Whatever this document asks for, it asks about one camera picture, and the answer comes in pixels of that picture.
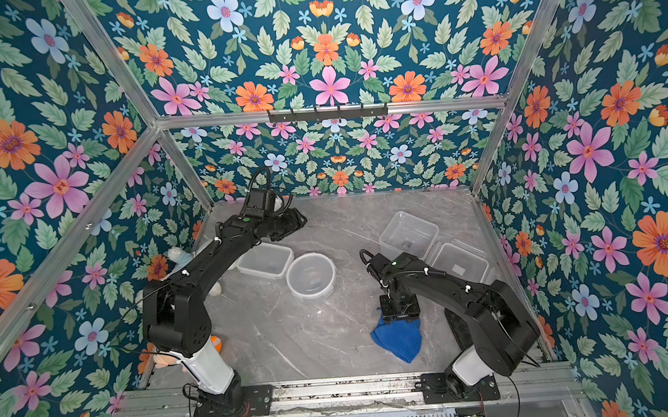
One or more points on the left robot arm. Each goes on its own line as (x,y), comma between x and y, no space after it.
(175,319)

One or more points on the pink doll orange outfit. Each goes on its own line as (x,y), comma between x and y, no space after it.
(150,356)

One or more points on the blue cleaning cloth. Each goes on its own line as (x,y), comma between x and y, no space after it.
(401,338)

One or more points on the round clear lunch box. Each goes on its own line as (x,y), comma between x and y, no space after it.
(311,276)

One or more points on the square clear box lid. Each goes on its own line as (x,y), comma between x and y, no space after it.
(462,261)

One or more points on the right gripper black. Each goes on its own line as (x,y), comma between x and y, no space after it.
(399,306)

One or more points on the square clear lunch box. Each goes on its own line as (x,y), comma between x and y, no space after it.
(407,233)

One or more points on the white teddy bear blue shirt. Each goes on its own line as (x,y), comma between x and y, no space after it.
(178,259)

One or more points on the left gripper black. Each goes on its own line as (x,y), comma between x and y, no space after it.
(293,216)

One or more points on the black hook rail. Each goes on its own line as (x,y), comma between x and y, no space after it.
(322,114)

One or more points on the aluminium front rail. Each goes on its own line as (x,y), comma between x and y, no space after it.
(549,382)

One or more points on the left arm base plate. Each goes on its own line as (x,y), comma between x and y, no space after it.
(238,401)

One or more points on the rectangular clear lunch box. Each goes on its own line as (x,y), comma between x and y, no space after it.
(267,261)

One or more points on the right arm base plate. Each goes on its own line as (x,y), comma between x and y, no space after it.
(442,388)

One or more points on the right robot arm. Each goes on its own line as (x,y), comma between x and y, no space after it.
(498,331)

